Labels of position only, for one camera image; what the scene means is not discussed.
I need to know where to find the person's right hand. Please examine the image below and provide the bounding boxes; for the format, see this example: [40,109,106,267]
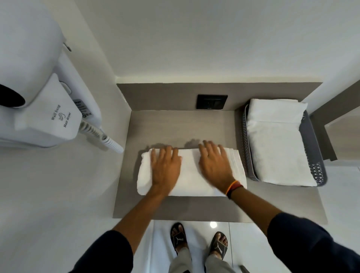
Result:
[199,141,236,193]

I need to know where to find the person's left hand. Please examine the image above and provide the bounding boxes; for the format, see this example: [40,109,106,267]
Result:
[150,146,183,195]

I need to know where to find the person's left forearm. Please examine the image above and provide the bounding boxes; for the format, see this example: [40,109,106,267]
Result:
[112,186,170,254]

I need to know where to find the person's right forearm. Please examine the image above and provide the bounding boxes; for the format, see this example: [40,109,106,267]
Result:
[230,187,282,237]

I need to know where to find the red orange thread wristband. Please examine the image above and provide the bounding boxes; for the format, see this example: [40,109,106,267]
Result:
[225,180,244,200]

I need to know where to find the large white folded towel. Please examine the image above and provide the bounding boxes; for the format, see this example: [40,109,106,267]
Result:
[247,119,318,187]

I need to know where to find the small white folded towel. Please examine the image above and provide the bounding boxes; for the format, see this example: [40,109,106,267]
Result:
[247,98,308,125]

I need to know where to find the person's black left sandal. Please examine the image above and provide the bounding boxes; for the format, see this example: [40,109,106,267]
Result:
[170,222,189,255]

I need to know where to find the person's black sandal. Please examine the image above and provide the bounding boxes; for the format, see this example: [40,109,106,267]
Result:
[208,231,228,261]
[170,222,189,255]

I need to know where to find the person's black right sandal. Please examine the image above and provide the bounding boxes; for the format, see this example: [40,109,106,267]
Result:
[208,231,228,261]

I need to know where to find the grey plastic basket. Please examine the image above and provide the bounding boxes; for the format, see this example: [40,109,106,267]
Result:
[242,103,328,187]

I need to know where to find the person's grey trousers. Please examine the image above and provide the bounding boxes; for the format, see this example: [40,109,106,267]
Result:
[168,247,236,273]

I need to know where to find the person's dark left sleeve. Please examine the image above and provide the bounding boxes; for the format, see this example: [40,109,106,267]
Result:
[69,230,134,273]

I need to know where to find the person's dark sleeve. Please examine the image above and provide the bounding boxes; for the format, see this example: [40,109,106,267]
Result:
[266,212,360,273]
[69,230,134,273]

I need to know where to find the person's dark right sleeve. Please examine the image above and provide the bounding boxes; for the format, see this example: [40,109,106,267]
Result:
[266,212,360,273]

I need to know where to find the white hair dryer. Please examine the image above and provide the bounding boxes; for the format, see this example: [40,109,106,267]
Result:
[0,0,67,109]

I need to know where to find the black wall socket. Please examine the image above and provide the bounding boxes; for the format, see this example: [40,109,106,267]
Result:
[196,94,228,110]

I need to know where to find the white coiled cord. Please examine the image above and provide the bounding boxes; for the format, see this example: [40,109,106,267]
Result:
[78,120,124,154]

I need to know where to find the white hair dryer wall holder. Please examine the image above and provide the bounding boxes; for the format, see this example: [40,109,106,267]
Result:
[0,52,102,149]

